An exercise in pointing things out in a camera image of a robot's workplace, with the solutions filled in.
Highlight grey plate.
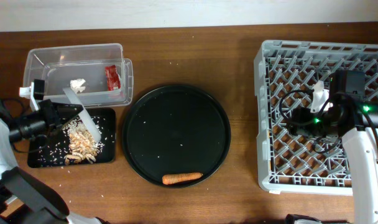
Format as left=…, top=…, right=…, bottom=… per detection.
left=63, top=88, right=101, bottom=142

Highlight white tissue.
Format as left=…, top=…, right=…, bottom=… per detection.
left=70, top=78, right=86, bottom=93

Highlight food scraps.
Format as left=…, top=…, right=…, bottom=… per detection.
left=36, top=115, right=115, bottom=166

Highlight red snack wrapper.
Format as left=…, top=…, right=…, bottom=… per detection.
left=105, top=65, right=121, bottom=91

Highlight orange carrot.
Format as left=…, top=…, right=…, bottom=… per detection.
left=162, top=172, right=203, bottom=185

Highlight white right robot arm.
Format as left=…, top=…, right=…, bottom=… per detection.
left=286, top=93, right=378, bottom=223

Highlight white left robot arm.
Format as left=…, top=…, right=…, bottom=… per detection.
left=0, top=99, right=104, bottom=224

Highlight grey dishwasher rack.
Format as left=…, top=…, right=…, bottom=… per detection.
left=254, top=40, right=378, bottom=196

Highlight black rectangular tray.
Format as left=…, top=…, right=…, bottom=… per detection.
left=27, top=108, right=117, bottom=169

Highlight clear plastic bin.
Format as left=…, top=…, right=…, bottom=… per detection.
left=23, top=43, right=134, bottom=108

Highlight round black serving tray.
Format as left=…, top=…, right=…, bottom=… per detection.
left=121, top=85, right=231, bottom=189

